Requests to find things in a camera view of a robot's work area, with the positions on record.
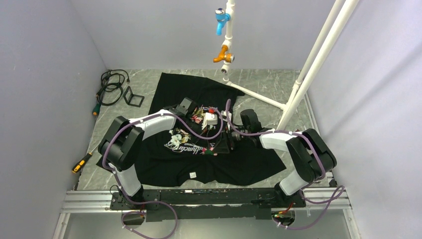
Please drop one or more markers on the yellow black handled screwdriver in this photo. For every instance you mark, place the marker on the yellow black handled screwdriver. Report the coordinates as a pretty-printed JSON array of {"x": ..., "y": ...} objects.
[{"x": 82, "y": 162}]

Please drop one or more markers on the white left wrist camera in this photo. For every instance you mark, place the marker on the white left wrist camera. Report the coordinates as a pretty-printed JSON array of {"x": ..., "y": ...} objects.
[{"x": 209, "y": 119}]

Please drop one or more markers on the orange tap valve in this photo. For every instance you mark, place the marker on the orange tap valve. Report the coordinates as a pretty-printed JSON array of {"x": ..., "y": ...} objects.
[{"x": 224, "y": 55}]

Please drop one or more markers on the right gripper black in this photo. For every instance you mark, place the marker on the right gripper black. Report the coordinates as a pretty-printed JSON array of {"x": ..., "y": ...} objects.
[{"x": 222, "y": 146}]

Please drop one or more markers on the white pvc pipe frame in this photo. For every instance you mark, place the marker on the white pvc pipe frame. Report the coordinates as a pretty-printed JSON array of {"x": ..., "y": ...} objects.
[{"x": 335, "y": 22}]

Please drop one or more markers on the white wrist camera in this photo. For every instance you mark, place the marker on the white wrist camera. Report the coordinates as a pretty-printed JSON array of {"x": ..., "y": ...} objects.
[
  {"x": 209, "y": 119},
  {"x": 227, "y": 116}
]

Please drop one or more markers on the black rectangular frame stand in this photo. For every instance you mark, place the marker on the black rectangular frame stand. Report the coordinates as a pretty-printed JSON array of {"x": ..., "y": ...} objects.
[{"x": 132, "y": 99}]

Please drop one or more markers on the black floral print t-shirt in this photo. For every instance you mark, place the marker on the black floral print t-shirt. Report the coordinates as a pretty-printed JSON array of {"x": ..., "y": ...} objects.
[{"x": 173, "y": 157}]

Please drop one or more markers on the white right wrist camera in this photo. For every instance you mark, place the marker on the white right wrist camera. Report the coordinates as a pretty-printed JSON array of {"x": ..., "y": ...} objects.
[{"x": 227, "y": 116}]

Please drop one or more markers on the green orange handled screwdriver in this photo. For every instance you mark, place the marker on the green orange handled screwdriver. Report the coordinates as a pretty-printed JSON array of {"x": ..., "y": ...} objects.
[{"x": 96, "y": 110}]

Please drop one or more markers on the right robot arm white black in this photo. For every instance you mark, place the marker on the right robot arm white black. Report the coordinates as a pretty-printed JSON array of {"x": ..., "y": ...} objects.
[{"x": 311, "y": 156}]

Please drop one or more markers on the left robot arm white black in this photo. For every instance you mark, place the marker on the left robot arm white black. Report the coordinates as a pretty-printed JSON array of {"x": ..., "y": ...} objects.
[{"x": 121, "y": 145}]

